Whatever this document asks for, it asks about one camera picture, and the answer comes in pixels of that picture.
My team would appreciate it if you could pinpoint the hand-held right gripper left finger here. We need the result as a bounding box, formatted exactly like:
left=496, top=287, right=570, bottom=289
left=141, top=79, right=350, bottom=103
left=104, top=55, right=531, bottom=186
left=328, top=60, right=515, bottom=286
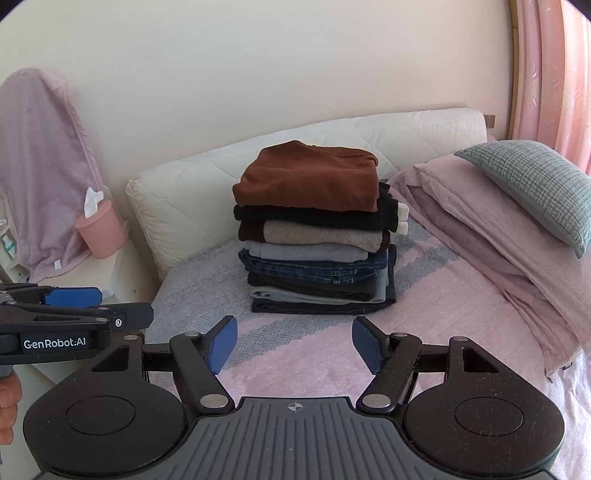
left=91, top=316, right=239, bottom=414

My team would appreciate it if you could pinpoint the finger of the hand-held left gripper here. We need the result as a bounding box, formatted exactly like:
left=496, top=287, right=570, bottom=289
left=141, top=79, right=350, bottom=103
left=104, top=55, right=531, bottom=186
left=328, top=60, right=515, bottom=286
left=0, top=284, right=103, bottom=308
left=0, top=302, right=154, bottom=331

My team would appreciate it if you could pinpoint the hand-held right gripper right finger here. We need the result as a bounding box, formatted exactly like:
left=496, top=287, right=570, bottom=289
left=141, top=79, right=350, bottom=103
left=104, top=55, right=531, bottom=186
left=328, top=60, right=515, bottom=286
left=352, top=316, right=501, bottom=413

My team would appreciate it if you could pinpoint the brown shirt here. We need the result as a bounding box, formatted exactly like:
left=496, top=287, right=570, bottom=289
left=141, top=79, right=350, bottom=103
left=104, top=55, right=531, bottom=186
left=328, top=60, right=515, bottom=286
left=232, top=141, right=380, bottom=213

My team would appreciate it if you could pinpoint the person's left hand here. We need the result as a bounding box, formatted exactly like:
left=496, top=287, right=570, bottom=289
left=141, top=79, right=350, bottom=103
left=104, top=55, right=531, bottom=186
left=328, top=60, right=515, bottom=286
left=0, top=369, right=23, bottom=446

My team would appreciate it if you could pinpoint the white nightstand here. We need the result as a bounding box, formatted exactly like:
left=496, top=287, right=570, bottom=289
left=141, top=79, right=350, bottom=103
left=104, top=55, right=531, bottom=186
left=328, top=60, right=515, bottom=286
left=0, top=244, right=160, bottom=407

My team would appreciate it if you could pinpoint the pink tissue cup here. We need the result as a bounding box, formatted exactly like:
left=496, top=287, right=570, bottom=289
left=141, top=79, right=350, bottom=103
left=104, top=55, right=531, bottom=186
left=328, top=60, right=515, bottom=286
left=75, top=200, right=127, bottom=259

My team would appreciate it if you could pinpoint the grey pink herringbone blanket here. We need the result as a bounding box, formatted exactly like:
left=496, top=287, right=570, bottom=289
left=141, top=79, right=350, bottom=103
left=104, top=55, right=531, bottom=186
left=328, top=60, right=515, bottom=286
left=143, top=217, right=591, bottom=480

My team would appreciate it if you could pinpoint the white tissue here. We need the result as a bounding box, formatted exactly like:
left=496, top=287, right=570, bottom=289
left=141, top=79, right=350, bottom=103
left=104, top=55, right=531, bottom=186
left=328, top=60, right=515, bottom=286
left=84, top=187, right=105, bottom=219

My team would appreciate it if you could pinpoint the stack of folded clothes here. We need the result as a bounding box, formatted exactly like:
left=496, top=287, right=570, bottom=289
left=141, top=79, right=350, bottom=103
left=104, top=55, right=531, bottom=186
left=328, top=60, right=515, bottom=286
left=233, top=182, right=411, bottom=317

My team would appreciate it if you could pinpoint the white quilted headboard cushion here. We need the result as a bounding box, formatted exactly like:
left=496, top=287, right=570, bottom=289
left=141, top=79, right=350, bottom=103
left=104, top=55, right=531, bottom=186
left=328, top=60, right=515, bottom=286
left=126, top=107, right=489, bottom=282

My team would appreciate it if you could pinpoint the lilac towel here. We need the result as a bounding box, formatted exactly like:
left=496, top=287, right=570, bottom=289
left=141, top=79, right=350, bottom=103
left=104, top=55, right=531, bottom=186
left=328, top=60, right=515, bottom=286
left=0, top=68, right=112, bottom=283

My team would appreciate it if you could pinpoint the pink folded quilt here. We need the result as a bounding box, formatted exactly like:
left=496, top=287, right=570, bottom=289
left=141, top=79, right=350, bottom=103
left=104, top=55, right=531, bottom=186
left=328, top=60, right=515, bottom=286
left=388, top=136, right=591, bottom=381

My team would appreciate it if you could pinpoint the grey checked pillow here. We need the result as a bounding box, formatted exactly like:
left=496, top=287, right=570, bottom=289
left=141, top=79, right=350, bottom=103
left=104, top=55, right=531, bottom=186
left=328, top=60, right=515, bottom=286
left=455, top=140, right=591, bottom=259

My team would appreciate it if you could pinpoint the pink curtain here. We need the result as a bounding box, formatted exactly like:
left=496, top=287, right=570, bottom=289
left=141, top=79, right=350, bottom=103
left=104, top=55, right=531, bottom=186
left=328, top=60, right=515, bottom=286
left=510, top=0, right=591, bottom=174

